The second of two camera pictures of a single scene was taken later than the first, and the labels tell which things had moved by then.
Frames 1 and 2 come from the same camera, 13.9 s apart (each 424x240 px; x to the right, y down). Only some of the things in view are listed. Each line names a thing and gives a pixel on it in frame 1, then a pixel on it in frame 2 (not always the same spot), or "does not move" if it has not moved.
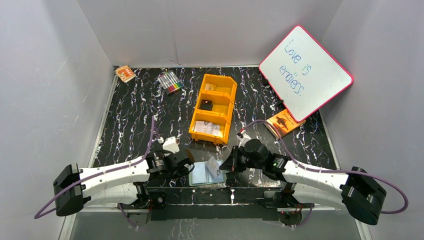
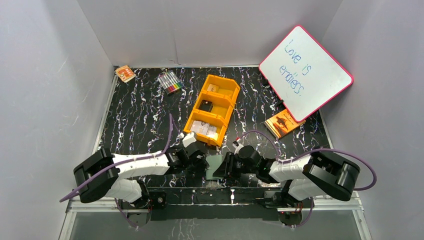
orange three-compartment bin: (214, 109) does not move
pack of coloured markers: (170, 82) does not move
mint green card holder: (202, 175) -> (214, 161)
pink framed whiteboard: (306, 76) does not move
